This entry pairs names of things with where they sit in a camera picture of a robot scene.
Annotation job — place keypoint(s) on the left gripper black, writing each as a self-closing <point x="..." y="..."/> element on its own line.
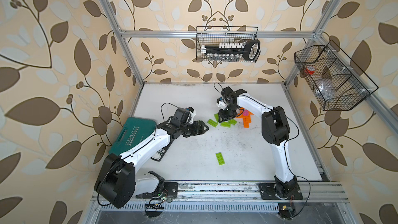
<point x="200" y="131"/>

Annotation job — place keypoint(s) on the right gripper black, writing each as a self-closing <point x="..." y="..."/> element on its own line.
<point x="224" y="116"/>

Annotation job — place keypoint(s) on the orange brick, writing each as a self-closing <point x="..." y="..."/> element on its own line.
<point x="249" y="113"/>
<point x="246" y="121"/>
<point x="241" y="111"/>

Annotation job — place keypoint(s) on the green brick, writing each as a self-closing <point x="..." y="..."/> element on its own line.
<point x="216" y="117"/>
<point x="212" y="123"/>
<point x="220" y="158"/>
<point x="232" y="121"/>
<point x="225" y="124"/>

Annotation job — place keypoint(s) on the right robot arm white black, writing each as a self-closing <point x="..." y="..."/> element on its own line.
<point x="275" y="130"/>

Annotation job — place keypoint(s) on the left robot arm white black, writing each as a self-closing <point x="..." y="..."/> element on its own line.
<point x="118" y="181"/>

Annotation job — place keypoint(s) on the green brick upside down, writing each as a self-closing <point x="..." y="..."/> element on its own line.
<point x="232" y="121"/>

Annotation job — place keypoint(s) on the socket set in basket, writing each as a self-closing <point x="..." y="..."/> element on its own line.
<point x="247" y="51"/>

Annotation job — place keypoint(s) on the green plastic tool case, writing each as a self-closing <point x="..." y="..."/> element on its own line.
<point x="133" y="133"/>

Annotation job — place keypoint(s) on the red tape roll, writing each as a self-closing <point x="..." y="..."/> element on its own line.
<point x="309" y="70"/>

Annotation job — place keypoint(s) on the clear plastic bag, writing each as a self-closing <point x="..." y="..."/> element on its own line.
<point x="325" y="89"/>

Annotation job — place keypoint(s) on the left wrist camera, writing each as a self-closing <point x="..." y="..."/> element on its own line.
<point x="188" y="115"/>

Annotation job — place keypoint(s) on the aluminium front rail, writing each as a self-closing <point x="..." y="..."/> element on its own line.
<point x="253" y="191"/>

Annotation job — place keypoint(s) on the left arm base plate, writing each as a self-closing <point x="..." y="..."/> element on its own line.
<point x="167" y="190"/>

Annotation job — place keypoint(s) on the back wire basket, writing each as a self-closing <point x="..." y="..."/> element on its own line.
<point x="214" y="35"/>

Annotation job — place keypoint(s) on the wire basket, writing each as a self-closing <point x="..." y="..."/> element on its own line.
<point x="352" y="84"/>
<point x="214" y="35"/>

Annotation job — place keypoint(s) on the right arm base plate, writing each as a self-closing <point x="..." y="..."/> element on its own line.
<point x="278" y="191"/>

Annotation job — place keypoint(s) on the right wire basket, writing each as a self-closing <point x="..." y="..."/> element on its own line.
<point x="352" y="84"/>

